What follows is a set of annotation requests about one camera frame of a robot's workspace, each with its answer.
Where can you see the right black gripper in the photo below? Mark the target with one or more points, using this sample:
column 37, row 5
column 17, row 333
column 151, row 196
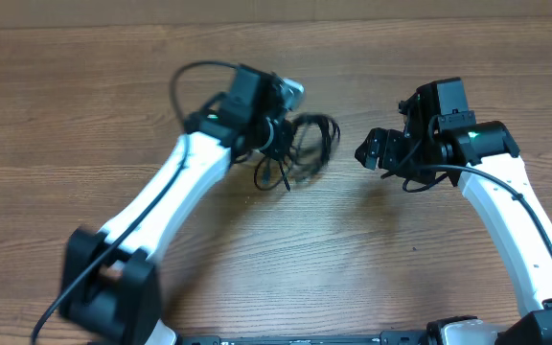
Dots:
column 383, row 149

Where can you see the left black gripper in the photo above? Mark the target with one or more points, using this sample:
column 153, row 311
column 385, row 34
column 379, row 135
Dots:
column 284, row 145

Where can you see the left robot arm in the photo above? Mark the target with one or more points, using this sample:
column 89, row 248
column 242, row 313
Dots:
column 110, row 283

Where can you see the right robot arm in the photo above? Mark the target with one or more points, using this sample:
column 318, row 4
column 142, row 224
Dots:
column 442, row 140

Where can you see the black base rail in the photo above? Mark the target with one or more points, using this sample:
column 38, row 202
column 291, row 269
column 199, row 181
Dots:
column 384, row 338

